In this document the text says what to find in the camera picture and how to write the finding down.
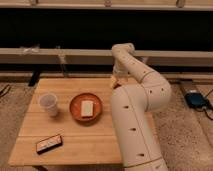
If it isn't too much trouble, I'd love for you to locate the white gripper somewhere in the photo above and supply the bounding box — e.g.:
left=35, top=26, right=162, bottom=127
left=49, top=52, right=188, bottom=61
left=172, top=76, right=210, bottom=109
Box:
left=110, top=63, right=128, bottom=88

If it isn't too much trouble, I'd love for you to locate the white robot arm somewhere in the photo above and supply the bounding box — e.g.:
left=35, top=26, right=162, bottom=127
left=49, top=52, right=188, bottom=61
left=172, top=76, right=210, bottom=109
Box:
left=110, top=43, right=171, bottom=171

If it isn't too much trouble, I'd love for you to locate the white sponge block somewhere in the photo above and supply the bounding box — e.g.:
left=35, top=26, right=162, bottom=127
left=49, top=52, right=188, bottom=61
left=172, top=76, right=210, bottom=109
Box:
left=81, top=101, right=93, bottom=117

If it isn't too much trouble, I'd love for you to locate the orange round plate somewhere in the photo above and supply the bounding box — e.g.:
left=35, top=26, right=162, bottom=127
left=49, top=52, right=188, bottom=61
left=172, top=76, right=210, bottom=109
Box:
left=69, top=93, right=102, bottom=122

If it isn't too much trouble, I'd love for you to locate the wooden table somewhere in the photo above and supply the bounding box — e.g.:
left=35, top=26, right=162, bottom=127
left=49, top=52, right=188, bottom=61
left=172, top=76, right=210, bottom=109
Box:
left=8, top=77, right=158, bottom=167

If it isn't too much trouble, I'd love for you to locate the blue device on floor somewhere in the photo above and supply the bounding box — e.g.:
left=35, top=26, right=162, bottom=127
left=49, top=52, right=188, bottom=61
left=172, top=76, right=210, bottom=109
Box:
left=184, top=93, right=206, bottom=108

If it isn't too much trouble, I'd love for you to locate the black rectangular snack box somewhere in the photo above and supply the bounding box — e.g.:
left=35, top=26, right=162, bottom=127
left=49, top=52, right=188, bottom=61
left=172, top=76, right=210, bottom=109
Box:
left=36, top=134, right=63, bottom=154

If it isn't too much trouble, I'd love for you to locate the grey metal rail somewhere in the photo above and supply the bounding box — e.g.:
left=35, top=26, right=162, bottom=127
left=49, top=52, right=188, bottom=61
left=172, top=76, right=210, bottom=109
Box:
left=0, top=48, right=213, bottom=67

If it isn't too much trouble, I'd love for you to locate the black table leg post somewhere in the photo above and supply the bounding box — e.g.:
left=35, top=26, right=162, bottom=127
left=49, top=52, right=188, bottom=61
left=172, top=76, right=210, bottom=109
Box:
left=28, top=66, right=42, bottom=87

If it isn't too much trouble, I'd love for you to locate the black cable on floor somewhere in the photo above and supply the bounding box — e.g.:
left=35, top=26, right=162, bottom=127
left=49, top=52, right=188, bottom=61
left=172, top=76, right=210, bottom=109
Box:
left=194, top=87, right=213, bottom=121

